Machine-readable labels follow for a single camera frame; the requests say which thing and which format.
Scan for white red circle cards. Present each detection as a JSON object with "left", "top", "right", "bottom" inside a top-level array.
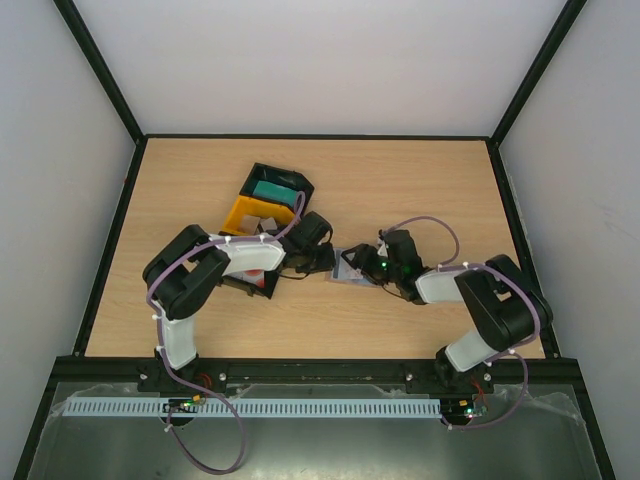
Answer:
[{"left": 242, "top": 270, "right": 265, "bottom": 288}]

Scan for light blue slotted cable duct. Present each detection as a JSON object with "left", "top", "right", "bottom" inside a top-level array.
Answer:
[{"left": 61, "top": 397, "right": 441, "bottom": 419}]

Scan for black bin with red cards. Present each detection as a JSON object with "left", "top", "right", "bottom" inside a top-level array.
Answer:
[{"left": 221, "top": 270, "right": 279, "bottom": 299}]

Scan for yellow plastic bin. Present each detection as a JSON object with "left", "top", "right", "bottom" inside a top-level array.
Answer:
[{"left": 221, "top": 195, "right": 294, "bottom": 236}]

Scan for teal card stack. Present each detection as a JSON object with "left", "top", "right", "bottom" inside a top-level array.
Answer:
[{"left": 252, "top": 180, "right": 297, "bottom": 207}]

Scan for black bin with teal cards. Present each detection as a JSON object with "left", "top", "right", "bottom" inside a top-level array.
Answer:
[{"left": 239, "top": 163, "right": 315, "bottom": 211}]

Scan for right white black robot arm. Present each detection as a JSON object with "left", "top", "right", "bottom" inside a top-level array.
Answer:
[{"left": 341, "top": 230, "right": 553, "bottom": 392}]

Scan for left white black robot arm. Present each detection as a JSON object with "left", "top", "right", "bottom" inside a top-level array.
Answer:
[{"left": 142, "top": 212, "right": 335, "bottom": 371}]

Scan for black aluminium frame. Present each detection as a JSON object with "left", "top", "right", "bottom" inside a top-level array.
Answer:
[{"left": 12, "top": 0, "right": 616, "bottom": 480}]

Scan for white floral card stack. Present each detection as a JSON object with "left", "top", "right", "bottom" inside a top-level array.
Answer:
[{"left": 238, "top": 215, "right": 280, "bottom": 236}]

